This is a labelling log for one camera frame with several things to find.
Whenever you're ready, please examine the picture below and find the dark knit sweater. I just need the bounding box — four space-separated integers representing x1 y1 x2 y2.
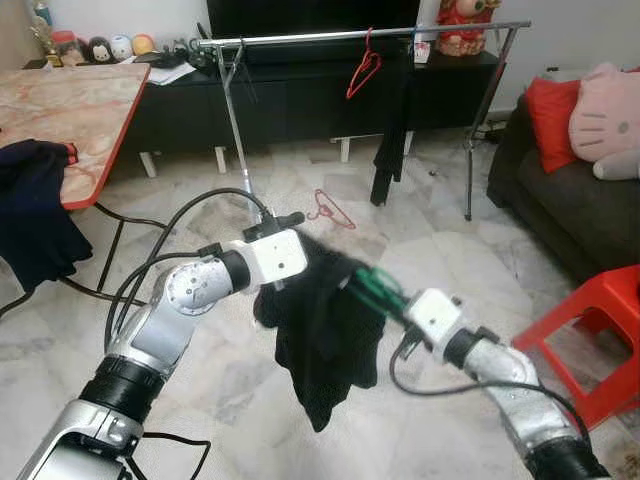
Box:
253 232 401 433

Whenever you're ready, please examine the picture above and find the red plastic hanger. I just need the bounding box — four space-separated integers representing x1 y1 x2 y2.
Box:
306 188 358 231
346 28 383 101

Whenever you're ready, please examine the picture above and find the plain black garment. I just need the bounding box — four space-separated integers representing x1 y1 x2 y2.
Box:
370 45 416 206

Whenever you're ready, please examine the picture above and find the black TV cabinet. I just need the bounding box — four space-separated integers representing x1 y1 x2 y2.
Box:
105 50 521 179

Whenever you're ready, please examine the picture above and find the white paper stack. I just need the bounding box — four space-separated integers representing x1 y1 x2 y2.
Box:
145 60 198 86

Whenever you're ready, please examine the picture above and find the silver metal clothes rack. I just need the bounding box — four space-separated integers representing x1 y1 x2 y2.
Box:
195 20 533 226

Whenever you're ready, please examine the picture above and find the dark grey fabric sofa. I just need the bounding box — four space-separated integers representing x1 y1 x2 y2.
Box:
487 95 640 286

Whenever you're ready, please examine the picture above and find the red plastic stool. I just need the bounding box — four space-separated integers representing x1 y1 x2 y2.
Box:
512 265 640 431

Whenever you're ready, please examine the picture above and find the black flat television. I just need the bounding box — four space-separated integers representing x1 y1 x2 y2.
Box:
205 0 423 46

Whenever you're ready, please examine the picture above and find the navy blue garment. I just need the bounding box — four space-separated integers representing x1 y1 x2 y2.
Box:
0 140 94 293

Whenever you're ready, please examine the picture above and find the white round doll figurine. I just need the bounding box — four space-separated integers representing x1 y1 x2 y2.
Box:
110 35 134 61

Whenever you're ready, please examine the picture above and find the marble top table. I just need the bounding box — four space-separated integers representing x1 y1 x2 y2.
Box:
0 62 171 301

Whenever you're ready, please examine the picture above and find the black hair doll figurine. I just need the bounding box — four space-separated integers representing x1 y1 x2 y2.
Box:
85 37 111 64

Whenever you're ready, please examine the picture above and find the red cushion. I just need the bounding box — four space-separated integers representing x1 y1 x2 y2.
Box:
525 77 583 173

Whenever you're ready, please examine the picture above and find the grey Totoro plush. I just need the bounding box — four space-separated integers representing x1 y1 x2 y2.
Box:
592 148 640 181

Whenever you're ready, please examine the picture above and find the red laughing Buddha statue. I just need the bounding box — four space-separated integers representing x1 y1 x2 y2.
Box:
437 0 493 58

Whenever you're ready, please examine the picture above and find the red capped doll figurine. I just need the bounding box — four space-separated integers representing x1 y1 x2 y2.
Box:
50 30 83 67

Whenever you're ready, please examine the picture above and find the pink cat face pillow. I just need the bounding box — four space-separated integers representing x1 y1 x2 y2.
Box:
568 62 640 166

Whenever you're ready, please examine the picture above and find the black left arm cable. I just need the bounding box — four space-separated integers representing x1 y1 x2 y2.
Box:
100 187 273 351

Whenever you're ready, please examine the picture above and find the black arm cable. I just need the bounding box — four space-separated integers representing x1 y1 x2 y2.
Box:
100 187 273 351
388 330 591 441

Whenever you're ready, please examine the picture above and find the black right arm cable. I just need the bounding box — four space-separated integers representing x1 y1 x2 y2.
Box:
388 330 591 441

